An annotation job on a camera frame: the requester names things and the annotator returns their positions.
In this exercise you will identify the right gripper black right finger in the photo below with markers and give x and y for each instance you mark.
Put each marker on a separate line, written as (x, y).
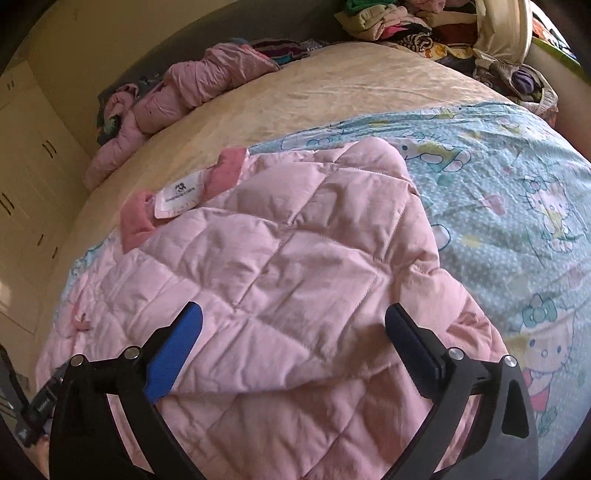
(502, 441)

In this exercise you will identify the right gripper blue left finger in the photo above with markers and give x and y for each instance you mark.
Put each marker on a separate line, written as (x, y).
(85, 441)

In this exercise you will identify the light pink quilted jacket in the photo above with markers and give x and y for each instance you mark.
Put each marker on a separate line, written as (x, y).
(293, 375)

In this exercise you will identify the pile of assorted clothes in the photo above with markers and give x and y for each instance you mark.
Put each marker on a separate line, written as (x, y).
(445, 32)

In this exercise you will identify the blue cartoon cat quilt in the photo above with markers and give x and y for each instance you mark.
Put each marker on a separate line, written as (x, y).
(508, 200)

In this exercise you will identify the cream wardrobe with drawers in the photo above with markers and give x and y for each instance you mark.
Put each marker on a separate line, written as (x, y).
(41, 195)

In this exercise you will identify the crumpled pink puffer coat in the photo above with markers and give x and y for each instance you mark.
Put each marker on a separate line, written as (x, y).
(134, 117)

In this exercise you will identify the beige bed cover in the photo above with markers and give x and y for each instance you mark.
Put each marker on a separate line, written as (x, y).
(335, 83)

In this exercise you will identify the cream curtain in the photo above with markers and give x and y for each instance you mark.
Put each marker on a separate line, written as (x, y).
(504, 30)

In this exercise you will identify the grey upholstered headboard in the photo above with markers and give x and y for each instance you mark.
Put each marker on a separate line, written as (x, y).
(249, 20)

